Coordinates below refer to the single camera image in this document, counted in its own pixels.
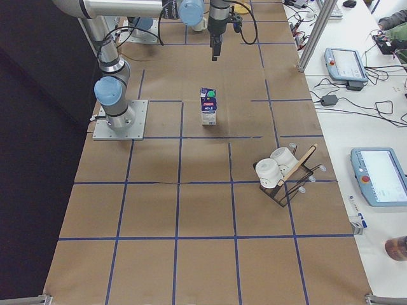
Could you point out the black power adapter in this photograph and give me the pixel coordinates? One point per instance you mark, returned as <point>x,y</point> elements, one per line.
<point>329,100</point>

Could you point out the white cup on rack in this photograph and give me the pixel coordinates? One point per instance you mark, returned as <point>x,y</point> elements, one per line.
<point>268,172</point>
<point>285,159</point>

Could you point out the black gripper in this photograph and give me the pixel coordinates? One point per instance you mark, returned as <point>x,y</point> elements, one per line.
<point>216,28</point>

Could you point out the aluminium frame post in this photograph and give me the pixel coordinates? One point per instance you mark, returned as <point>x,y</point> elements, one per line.
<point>315,34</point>

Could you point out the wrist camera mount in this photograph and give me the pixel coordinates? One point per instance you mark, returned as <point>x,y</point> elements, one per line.
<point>236,21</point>

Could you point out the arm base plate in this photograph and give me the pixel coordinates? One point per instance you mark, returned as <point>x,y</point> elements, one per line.
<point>128,126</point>

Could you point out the white mug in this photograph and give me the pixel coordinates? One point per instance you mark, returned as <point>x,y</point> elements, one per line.
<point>201,26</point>

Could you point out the blue teach pendant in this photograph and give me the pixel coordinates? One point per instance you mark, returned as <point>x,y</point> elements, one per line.
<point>380,176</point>
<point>345,65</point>

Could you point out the blue white milk carton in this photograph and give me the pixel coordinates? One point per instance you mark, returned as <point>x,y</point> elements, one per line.
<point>208,98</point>

